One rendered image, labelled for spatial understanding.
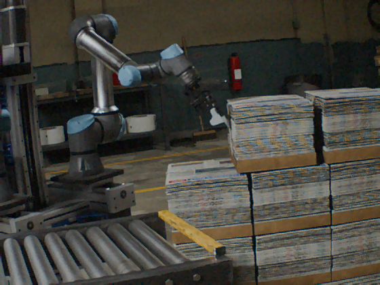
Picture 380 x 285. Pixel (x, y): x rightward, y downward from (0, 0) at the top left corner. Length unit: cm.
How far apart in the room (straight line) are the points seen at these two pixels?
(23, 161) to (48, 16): 638
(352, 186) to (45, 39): 682
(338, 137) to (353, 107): 12
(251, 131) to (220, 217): 32
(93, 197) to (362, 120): 108
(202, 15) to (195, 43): 42
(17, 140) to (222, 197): 81
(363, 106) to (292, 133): 28
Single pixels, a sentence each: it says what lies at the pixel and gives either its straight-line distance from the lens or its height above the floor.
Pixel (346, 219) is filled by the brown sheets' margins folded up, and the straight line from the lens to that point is 231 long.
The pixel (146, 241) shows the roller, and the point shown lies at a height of 78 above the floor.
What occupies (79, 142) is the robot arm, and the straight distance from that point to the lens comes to 252.
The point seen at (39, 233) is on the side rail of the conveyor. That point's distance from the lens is 182.
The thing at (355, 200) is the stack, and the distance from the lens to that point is 231.
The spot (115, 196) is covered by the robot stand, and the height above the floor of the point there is 75.
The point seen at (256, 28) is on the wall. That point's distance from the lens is 961.
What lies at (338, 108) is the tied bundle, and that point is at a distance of 223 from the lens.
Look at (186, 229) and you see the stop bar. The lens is 164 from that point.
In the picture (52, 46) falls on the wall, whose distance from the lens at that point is 869.
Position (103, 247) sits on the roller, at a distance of 164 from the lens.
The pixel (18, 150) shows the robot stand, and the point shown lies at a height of 96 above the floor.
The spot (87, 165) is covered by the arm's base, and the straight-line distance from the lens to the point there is 253.
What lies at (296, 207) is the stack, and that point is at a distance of 226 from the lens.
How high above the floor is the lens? 127
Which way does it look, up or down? 8 degrees down
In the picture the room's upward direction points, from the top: 5 degrees counter-clockwise
